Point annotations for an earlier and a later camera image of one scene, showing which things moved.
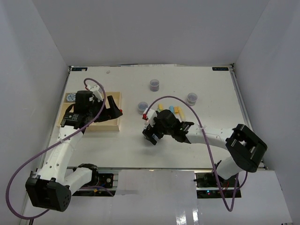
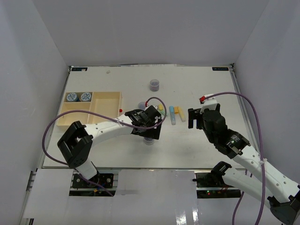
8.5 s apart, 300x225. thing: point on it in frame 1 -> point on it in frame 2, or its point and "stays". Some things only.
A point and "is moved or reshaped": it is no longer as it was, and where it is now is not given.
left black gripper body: [95, 110] -> [151, 132]
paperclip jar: [191, 99] is moved or reshaped
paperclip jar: [142, 106] stays
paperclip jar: [154, 85] stays
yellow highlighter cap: [161, 106] stays
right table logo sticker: [220, 68] stays
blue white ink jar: [71, 97] stays
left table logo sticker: [79, 69] stays
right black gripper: [150, 131] -> [195, 114]
